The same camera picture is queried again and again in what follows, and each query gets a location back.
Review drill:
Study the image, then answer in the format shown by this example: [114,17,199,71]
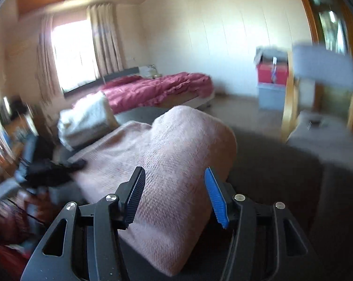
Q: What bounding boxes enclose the wooden wardrobe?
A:
[295,0,353,106]

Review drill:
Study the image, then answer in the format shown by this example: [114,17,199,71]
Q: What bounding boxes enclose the grey cushioned wooden armchair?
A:
[281,44,353,170]

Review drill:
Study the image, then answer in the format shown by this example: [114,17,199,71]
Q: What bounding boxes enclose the folded white knit garment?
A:
[57,91,119,150]

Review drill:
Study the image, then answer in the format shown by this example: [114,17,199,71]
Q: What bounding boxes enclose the beige window curtain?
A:
[87,3,124,77]

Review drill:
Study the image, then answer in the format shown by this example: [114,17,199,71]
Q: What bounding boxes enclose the bed with red blanket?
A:
[63,66,216,116]

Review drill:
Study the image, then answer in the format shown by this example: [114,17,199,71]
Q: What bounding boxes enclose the pink knitted sweater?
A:
[72,106,237,277]

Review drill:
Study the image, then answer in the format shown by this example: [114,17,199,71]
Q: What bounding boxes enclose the grey plastic storage bin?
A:
[258,83,286,111]

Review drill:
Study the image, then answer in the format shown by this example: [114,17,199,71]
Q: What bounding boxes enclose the smartphone on chair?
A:
[307,116,323,130]

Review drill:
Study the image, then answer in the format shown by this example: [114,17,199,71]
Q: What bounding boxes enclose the red storage box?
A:
[256,63,289,85]

